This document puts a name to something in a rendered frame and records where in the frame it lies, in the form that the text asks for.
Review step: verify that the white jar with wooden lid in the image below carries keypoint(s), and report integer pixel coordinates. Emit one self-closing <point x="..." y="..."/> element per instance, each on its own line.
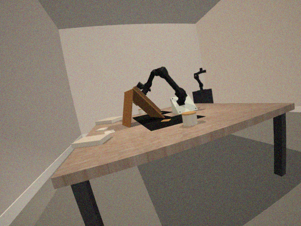
<point x="141" y="111"/>
<point x="189" y="118"/>

